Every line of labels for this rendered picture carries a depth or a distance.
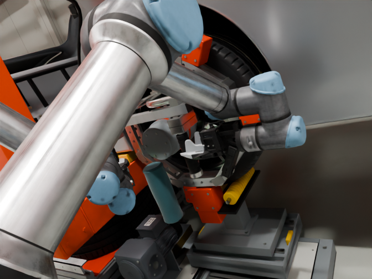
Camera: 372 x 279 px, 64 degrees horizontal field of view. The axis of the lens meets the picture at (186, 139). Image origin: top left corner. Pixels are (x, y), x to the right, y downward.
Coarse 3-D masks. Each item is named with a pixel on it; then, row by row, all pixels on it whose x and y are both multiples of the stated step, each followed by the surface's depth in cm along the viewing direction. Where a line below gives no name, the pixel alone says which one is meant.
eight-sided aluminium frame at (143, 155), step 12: (180, 60) 104; (204, 72) 102; (216, 72) 105; (228, 84) 101; (132, 132) 132; (132, 144) 135; (144, 156) 134; (240, 156) 110; (168, 168) 138; (180, 180) 130; (192, 180) 127; (204, 180) 123; (216, 180) 120
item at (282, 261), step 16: (288, 224) 148; (288, 240) 136; (192, 256) 152; (208, 256) 147; (224, 256) 146; (240, 256) 142; (256, 256) 137; (272, 256) 133; (288, 256) 132; (240, 272) 140; (256, 272) 134; (272, 272) 130; (288, 272) 130
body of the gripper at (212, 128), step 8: (240, 120) 81; (208, 128) 87; (216, 128) 82; (224, 128) 83; (232, 128) 82; (240, 128) 82; (200, 136) 84; (208, 136) 84; (216, 136) 82; (224, 136) 83; (232, 136) 82; (208, 144) 85; (216, 144) 83; (224, 144) 84; (232, 144) 82; (240, 144) 79; (216, 152) 85; (224, 152) 84
